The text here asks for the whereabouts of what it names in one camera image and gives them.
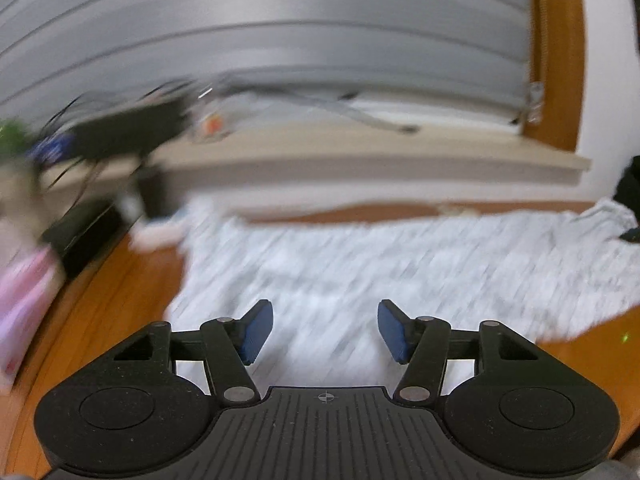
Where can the bottle with orange label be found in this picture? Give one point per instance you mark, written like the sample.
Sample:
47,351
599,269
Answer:
210,122

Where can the flat black box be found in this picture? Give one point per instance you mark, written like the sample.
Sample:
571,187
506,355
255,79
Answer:
85,240

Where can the white patterned pants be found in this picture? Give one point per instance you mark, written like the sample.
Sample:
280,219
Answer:
400,265

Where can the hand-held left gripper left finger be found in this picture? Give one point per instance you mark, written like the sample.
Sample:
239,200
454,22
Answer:
257,330

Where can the grey window blind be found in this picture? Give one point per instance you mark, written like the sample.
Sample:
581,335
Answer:
275,25

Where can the wooden window frame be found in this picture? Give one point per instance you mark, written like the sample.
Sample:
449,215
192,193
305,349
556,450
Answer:
557,50

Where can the black box with blue label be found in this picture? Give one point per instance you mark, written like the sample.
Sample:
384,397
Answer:
125,122

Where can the pink tissue packet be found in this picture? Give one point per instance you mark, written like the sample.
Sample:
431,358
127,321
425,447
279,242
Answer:
25,310

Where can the white power strip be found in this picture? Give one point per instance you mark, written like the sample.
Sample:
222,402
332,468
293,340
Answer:
157,235

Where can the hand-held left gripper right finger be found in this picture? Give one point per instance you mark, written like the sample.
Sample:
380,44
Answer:
392,332

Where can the beige window sill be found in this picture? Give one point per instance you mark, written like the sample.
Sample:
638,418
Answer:
375,160

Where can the black folded garment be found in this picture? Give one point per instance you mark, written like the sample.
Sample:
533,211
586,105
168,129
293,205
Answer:
630,180

